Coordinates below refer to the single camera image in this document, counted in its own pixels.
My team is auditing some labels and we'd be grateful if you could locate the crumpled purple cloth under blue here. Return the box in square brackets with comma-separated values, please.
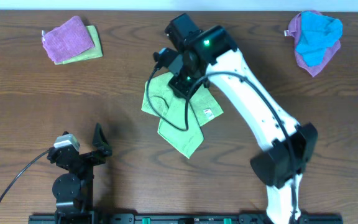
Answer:
[284, 11, 341, 77]

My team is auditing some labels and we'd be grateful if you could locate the folded green cloth under purple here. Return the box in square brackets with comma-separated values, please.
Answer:
[55, 26, 103, 65]

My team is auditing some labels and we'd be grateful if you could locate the light green microfiber cloth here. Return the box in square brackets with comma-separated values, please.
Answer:
[141, 72, 223, 158]

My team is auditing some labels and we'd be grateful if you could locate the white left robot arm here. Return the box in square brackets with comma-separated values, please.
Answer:
[47, 123, 112, 223]

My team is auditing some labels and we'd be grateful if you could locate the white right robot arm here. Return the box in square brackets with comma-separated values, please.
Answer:
[160, 14, 318, 223]

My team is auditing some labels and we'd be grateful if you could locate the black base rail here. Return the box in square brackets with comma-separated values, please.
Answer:
[28, 212, 344, 224]

